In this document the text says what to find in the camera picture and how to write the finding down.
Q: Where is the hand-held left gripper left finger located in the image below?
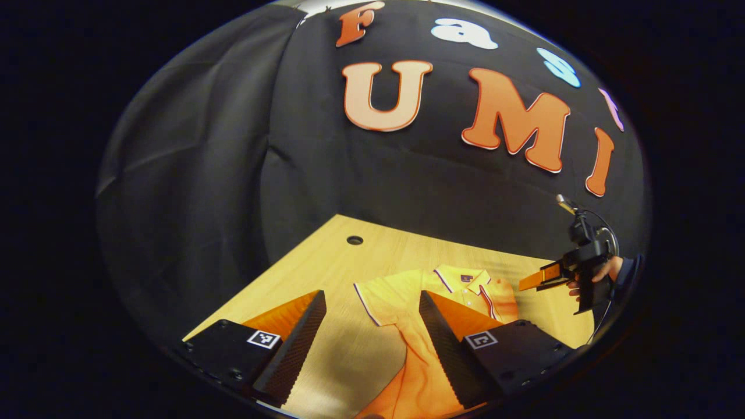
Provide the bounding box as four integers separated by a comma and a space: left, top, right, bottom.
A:
182, 289, 328, 408

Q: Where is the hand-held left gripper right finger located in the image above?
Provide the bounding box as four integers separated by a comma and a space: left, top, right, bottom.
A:
419, 290, 577, 409

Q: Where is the orange T-shirt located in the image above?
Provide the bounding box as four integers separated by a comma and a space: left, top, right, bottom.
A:
353, 265, 520, 419

